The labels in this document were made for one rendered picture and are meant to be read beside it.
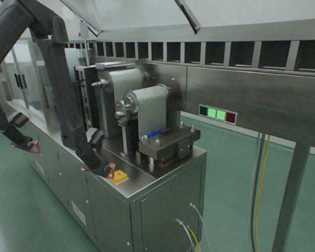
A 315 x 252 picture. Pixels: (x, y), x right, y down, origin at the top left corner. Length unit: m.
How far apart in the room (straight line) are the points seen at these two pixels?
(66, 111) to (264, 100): 0.89
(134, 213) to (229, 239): 1.17
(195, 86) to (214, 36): 0.30
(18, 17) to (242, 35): 0.93
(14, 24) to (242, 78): 0.97
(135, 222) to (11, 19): 0.99
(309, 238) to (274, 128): 1.43
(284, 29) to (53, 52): 0.91
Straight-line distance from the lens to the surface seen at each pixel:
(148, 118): 1.37
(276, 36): 1.16
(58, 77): 0.75
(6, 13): 0.69
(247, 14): 3.83
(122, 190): 1.16
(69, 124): 0.79
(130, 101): 1.30
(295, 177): 1.46
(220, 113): 1.31
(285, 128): 1.20
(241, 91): 1.23
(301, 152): 1.39
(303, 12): 3.57
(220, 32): 1.28
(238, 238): 2.23
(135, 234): 1.30
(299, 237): 2.44
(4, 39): 0.67
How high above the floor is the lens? 1.60
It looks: 22 degrees down
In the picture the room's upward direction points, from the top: 1 degrees counter-clockwise
